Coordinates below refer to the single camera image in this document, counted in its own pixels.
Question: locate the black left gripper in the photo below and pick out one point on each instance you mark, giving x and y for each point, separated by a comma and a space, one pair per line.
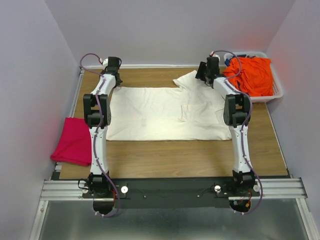
118, 83

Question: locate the aluminium frame rail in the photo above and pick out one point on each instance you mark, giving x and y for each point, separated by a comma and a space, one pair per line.
280, 213

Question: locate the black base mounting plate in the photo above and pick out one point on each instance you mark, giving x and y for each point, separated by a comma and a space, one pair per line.
168, 193

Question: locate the folded magenta t shirt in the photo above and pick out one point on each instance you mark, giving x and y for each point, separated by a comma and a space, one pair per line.
74, 145

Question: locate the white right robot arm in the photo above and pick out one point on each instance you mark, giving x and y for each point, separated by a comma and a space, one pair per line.
236, 115

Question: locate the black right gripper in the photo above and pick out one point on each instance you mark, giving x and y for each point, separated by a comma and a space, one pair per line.
201, 67

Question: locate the orange t shirt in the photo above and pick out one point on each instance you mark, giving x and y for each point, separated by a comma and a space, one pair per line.
251, 75

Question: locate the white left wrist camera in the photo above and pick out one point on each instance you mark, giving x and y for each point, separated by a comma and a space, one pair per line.
104, 62

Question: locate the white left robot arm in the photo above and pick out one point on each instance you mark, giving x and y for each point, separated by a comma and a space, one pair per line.
97, 117

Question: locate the blue garment in basket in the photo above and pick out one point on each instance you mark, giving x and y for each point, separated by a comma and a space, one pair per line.
227, 61

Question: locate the white t shirt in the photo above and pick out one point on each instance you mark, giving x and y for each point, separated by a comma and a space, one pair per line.
189, 111

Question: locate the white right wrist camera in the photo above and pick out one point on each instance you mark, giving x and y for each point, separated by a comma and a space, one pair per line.
215, 54

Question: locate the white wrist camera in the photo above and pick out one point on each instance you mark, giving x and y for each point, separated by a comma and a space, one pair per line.
215, 54
104, 62

